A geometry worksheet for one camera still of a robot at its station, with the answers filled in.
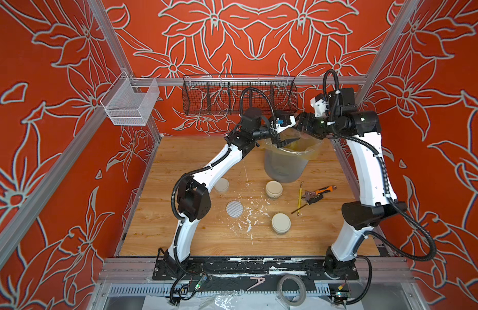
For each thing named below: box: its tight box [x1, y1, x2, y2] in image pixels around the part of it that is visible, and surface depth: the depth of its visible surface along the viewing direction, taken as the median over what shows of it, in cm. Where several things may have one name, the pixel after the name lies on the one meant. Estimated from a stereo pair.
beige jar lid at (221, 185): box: [214, 177, 230, 193], surface depth 97 cm
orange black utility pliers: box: [301, 185, 338, 201], surface depth 97 cm
